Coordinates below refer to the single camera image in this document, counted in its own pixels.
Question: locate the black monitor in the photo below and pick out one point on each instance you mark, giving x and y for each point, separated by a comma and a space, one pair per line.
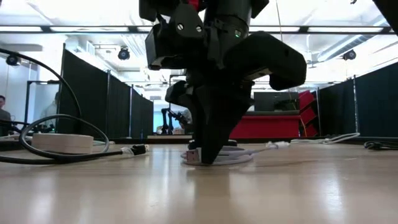
280, 102

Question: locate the black ceiling spotlight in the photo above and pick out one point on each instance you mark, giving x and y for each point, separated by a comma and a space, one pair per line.
123, 54
349, 55
13, 60

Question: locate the light wood desk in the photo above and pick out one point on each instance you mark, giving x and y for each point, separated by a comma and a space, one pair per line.
168, 137

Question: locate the person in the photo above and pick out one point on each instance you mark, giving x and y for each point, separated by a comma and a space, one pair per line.
4, 118
51, 112
187, 116

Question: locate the red stacked shelf bins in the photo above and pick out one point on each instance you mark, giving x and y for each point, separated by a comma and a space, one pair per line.
308, 116

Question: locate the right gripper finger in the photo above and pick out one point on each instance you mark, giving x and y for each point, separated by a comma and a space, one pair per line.
224, 118
197, 112

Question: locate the background black robot arm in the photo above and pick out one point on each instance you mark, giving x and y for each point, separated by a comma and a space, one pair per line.
40, 128
169, 121

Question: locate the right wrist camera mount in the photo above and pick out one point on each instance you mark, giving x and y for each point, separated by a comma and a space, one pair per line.
174, 40

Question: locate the black partition panel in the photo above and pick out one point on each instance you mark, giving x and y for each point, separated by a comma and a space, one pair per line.
93, 99
376, 105

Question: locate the red storage bin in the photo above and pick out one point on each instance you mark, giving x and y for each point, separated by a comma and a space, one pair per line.
273, 127

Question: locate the white power strip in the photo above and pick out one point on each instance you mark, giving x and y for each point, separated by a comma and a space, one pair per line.
62, 143

